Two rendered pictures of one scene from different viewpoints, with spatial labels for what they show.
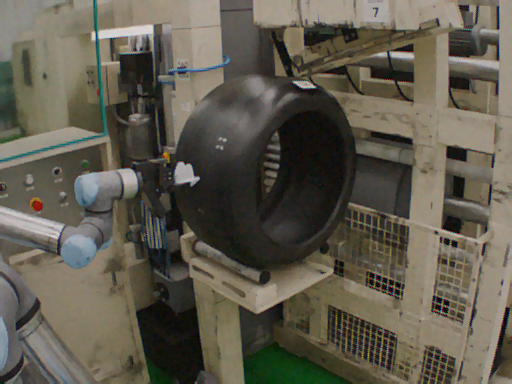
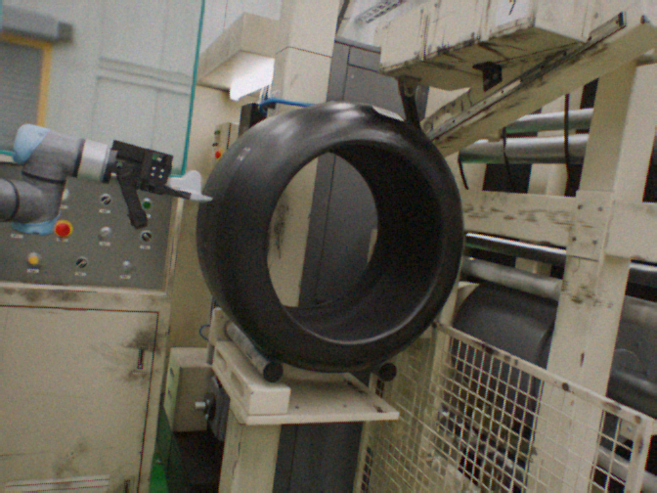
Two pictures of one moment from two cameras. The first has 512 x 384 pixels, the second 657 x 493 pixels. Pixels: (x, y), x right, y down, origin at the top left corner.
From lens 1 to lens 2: 0.68 m
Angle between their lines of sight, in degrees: 22
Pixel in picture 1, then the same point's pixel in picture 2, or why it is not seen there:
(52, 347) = not seen: outside the picture
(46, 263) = (48, 304)
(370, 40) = (515, 78)
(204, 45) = (302, 75)
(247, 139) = (274, 152)
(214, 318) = (236, 446)
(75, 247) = not seen: outside the picture
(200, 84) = not seen: hidden behind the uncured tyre
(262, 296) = (262, 399)
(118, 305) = (134, 398)
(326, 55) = (459, 113)
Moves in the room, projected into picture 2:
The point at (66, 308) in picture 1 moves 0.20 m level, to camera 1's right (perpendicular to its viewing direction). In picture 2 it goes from (55, 375) to (109, 390)
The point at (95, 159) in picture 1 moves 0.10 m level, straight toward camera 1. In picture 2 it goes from (163, 204) to (153, 204)
